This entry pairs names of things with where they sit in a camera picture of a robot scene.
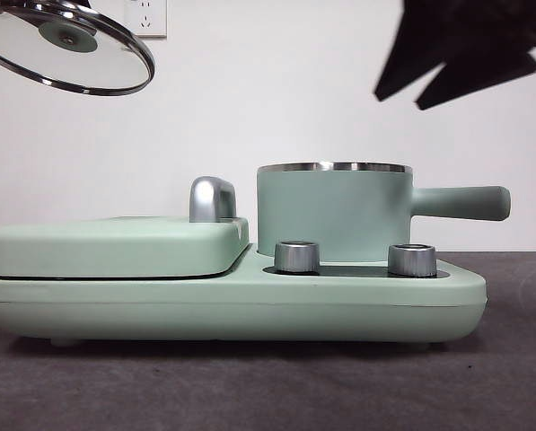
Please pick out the glass lid with green knob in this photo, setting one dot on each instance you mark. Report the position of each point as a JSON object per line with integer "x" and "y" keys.
{"x": 70, "y": 40}

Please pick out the mint green griddle lid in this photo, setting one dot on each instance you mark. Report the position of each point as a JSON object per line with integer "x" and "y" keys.
{"x": 115, "y": 249}

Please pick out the white wall socket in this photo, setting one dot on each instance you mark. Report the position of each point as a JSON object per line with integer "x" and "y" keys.
{"x": 145, "y": 20}

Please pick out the chrome control knob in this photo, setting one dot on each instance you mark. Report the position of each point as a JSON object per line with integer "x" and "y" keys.
{"x": 296, "y": 257}
{"x": 412, "y": 260}

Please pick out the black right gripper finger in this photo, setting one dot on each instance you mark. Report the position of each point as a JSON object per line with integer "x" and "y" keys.
{"x": 433, "y": 40}
{"x": 483, "y": 78}

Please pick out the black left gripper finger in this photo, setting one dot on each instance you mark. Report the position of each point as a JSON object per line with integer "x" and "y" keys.
{"x": 82, "y": 2}

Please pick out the mint green breakfast machine base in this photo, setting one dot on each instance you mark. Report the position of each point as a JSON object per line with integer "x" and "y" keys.
{"x": 294, "y": 310}

